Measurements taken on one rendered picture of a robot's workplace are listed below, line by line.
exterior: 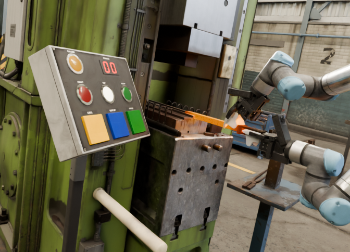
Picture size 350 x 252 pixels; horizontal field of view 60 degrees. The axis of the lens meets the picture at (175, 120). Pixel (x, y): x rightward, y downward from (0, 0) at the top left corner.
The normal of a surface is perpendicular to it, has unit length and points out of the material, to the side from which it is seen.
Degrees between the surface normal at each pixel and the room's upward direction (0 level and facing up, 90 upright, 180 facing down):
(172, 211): 90
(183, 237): 90
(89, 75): 60
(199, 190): 90
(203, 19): 90
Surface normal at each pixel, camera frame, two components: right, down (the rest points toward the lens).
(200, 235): 0.64, 0.24
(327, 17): -0.67, 0.02
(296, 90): 0.13, 0.62
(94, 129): 0.86, -0.30
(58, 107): -0.41, 0.09
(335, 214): -0.07, 0.16
